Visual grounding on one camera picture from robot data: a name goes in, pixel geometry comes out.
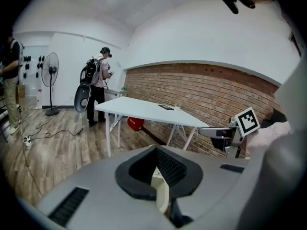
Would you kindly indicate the head-worn black camera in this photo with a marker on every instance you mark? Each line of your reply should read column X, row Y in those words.
column 230, row 0

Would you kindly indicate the black picture frame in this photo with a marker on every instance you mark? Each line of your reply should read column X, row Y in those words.
column 166, row 107

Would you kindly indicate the black standing fan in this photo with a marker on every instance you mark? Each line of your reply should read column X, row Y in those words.
column 50, row 69

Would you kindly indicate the white power strip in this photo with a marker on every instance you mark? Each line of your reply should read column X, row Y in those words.
column 27, row 140

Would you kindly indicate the person's body in pink cardigan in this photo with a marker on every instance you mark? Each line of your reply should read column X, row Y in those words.
column 292, row 99

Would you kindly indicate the large white folding table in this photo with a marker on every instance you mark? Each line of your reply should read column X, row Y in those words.
column 148, row 111

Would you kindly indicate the black office chair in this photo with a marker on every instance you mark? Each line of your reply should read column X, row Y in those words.
column 273, row 118

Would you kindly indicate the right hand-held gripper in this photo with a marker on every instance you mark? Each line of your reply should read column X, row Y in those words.
column 248, row 122

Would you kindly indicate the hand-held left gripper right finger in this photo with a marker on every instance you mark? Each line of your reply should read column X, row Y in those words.
column 189, row 176

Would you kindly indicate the small white table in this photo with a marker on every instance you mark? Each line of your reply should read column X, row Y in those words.
column 115, row 93

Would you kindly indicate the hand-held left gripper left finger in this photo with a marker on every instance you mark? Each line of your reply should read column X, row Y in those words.
column 129, row 176

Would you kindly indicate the green leafy plant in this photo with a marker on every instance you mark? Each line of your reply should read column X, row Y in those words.
column 124, row 88

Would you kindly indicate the person's right forearm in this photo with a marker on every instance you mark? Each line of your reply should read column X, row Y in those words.
column 266, row 138

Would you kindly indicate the red box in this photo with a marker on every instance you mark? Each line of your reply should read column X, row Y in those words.
column 135, row 123

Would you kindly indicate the black backpack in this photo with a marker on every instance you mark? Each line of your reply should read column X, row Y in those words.
column 88, row 80

